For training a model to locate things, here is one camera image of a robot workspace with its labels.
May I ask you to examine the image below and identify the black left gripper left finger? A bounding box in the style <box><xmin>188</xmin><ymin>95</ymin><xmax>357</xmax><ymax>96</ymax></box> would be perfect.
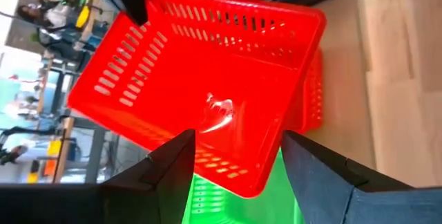
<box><xmin>101</xmin><ymin>129</ymin><xmax>197</xmax><ymax>224</ymax></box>

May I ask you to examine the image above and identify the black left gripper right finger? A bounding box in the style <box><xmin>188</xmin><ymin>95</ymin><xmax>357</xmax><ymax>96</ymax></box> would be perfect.
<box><xmin>280</xmin><ymin>130</ymin><xmax>412</xmax><ymax>224</ymax></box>

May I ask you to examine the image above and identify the green plastic slotted basket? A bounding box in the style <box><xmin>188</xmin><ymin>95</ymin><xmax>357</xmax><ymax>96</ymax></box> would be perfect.
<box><xmin>182</xmin><ymin>147</ymin><xmax>307</xmax><ymax>224</ymax></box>

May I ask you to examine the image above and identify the red plastic slotted basket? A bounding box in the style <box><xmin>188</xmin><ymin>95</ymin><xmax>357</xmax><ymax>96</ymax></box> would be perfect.
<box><xmin>285</xmin><ymin>46</ymin><xmax>325</xmax><ymax>134</ymax></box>
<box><xmin>67</xmin><ymin>0</ymin><xmax>327</xmax><ymax>199</ymax></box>

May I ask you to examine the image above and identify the person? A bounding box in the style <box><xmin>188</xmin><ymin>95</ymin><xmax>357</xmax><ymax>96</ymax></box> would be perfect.
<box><xmin>15</xmin><ymin>0</ymin><xmax>75</xmax><ymax>31</ymax></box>

